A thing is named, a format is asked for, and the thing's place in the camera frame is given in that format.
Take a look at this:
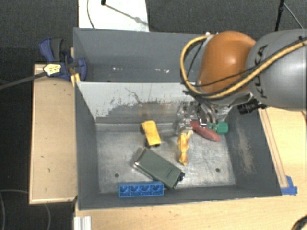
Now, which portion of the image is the dark green flat block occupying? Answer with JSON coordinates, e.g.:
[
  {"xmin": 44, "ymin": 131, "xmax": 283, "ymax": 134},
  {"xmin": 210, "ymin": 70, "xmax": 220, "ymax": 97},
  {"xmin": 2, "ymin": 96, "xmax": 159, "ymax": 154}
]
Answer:
[{"xmin": 132, "ymin": 147, "xmax": 186, "ymax": 190}]

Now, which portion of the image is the pale wood board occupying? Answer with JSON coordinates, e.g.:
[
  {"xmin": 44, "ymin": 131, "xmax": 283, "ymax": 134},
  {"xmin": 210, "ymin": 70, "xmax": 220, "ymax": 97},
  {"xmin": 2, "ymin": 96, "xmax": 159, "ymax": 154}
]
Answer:
[{"xmin": 28, "ymin": 63, "xmax": 79, "ymax": 205}]

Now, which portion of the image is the yellow crumpled toy peel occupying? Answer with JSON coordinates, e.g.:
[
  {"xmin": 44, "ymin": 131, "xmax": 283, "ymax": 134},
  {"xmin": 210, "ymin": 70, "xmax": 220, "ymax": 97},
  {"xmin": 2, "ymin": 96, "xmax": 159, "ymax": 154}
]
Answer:
[{"xmin": 177, "ymin": 129, "xmax": 194, "ymax": 166}]

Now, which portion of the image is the blue toy brick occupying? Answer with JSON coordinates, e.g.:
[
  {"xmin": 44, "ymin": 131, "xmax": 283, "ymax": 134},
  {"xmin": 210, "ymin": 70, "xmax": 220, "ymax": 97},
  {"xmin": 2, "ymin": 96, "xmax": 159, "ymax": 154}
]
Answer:
[{"xmin": 118, "ymin": 181, "xmax": 165, "ymax": 198}]

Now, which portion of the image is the black cylinder on white bracket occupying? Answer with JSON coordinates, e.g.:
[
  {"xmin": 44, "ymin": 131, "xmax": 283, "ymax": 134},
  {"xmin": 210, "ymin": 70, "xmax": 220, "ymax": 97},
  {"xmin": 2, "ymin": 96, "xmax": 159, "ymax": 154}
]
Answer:
[{"xmin": 236, "ymin": 98, "xmax": 266, "ymax": 115}]

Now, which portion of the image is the grey metal bin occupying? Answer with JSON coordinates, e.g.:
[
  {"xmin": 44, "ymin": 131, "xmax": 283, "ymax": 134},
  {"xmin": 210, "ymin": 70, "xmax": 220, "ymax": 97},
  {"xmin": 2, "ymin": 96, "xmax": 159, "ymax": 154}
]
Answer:
[{"xmin": 72, "ymin": 27, "xmax": 283, "ymax": 210}]

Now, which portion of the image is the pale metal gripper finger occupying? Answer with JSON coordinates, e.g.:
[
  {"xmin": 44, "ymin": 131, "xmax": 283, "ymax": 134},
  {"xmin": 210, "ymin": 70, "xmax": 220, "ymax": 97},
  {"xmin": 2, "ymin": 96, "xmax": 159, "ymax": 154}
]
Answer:
[
  {"xmin": 174, "ymin": 117, "xmax": 194, "ymax": 133},
  {"xmin": 178, "ymin": 101, "xmax": 198, "ymax": 117}
]

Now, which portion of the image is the yellow flat block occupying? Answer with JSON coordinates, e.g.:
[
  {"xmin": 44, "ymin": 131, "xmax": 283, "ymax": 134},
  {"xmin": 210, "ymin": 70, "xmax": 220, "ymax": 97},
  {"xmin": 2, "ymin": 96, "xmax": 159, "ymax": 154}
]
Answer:
[{"xmin": 140, "ymin": 120, "xmax": 162, "ymax": 147}]

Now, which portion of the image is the red-brown toy sausage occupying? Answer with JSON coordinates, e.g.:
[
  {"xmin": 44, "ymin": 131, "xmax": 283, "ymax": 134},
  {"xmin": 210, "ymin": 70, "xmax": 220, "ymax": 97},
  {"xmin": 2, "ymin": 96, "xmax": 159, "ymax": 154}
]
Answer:
[{"xmin": 190, "ymin": 120, "xmax": 222, "ymax": 142}]

